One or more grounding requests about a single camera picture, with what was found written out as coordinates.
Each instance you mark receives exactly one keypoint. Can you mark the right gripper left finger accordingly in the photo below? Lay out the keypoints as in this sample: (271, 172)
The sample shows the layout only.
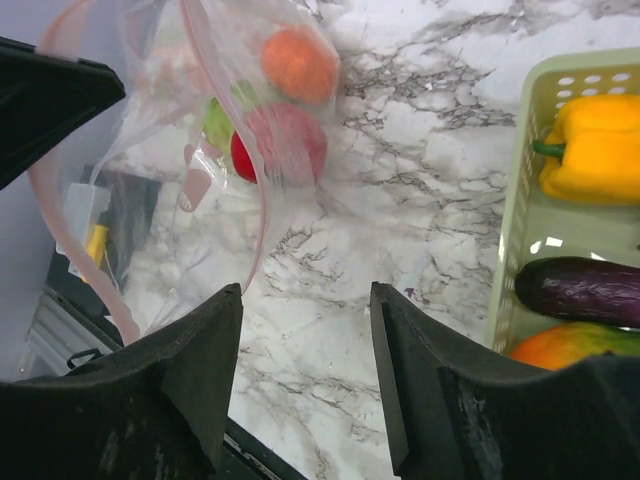
(155, 409)

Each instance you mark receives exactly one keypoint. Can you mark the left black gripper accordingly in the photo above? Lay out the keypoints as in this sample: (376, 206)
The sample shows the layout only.
(44, 99)

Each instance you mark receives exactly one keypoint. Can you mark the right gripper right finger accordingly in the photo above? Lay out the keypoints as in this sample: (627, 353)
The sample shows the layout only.
(454, 409)

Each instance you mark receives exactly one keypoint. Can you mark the green toy mango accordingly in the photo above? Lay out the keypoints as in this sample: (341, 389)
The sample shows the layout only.
(569, 343)

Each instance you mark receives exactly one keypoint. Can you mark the clear zip top bag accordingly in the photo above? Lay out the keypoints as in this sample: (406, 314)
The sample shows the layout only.
(217, 216)

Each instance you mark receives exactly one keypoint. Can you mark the long striped purple eggplant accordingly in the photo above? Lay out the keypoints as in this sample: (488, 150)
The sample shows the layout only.
(574, 288)

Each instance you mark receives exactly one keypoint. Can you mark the green toy cabbage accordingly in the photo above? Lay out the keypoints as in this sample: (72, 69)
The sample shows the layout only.
(218, 128)

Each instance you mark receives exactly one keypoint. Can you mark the green perforated plastic basket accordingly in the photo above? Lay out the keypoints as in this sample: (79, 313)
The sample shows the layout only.
(537, 226)

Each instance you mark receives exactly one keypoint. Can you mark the red toy bell pepper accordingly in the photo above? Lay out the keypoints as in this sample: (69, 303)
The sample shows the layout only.
(291, 141)

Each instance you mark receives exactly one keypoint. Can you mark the orange toy pumpkin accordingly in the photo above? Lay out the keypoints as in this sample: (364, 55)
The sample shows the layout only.
(296, 62)

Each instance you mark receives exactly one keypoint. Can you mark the black device at table edge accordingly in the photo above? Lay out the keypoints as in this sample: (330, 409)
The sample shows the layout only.
(111, 214)

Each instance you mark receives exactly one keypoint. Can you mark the yellow toy bell pepper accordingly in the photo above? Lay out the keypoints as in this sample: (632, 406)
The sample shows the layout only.
(592, 151)

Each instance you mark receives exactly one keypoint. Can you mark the aluminium frame rail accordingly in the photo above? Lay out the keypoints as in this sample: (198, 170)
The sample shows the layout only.
(61, 338)

